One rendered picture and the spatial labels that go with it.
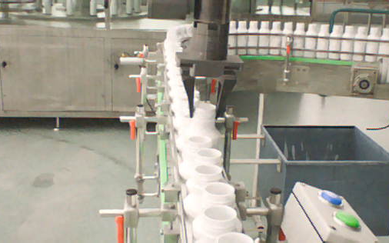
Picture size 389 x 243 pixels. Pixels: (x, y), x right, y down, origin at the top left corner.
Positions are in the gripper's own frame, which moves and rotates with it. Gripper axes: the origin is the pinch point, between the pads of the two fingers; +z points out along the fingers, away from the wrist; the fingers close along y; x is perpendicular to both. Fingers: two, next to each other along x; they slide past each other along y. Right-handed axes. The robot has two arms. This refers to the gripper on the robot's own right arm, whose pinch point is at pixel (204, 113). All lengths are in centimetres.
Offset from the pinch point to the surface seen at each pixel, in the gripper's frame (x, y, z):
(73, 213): -191, 49, 122
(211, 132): 2.2, -1.2, 2.5
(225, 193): 22.3, -0.7, 3.3
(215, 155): 10.9, -0.8, 3.0
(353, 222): 23.4, -16.8, 6.2
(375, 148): -52, -57, 24
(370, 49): -157, -99, 10
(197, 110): 1.6, 1.2, -0.9
